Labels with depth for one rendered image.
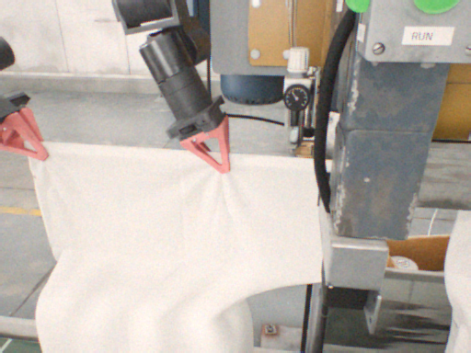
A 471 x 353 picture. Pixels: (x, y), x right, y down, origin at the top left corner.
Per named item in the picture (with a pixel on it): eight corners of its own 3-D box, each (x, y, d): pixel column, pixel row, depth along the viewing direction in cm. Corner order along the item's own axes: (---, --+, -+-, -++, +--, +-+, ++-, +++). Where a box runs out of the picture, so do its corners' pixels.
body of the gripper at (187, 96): (227, 105, 56) (204, 59, 54) (213, 124, 47) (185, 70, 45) (190, 121, 58) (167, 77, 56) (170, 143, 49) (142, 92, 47)
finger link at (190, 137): (250, 152, 58) (224, 97, 55) (245, 170, 52) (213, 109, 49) (212, 167, 60) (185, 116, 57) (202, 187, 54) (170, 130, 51)
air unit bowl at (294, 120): (282, 149, 56) (284, 109, 53) (283, 142, 59) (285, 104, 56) (303, 150, 56) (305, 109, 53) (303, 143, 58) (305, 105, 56)
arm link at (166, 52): (125, 45, 47) (160, 25, 45) (152, 37, 53) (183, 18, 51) (153, 95, 49) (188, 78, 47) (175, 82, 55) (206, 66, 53)
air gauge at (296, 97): (282, 111, 52) (283, 85, 50) (282, 108, 53) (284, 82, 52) (309, 112, 51) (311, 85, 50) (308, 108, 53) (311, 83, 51)
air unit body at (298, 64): (279, 159, 55) (285, 50, 49) (281, 148, 60) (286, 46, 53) (310, 161, 55) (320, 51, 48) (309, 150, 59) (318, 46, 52)
